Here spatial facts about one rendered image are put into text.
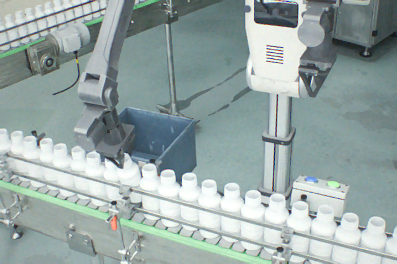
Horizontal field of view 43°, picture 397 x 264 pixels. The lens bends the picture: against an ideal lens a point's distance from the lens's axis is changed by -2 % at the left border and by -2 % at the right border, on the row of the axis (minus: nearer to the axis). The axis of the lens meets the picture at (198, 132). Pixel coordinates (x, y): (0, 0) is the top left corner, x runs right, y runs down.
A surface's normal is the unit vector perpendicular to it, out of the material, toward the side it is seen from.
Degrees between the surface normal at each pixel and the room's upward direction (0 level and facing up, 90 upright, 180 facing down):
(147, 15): 91
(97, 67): 48
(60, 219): 90
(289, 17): 90
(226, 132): 0
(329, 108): 0
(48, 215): 90
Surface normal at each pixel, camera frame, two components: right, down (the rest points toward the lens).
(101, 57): -0.34, -0.19
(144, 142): -0.42, 0.50
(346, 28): -0.68, 0.41
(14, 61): 0.73, 0.33
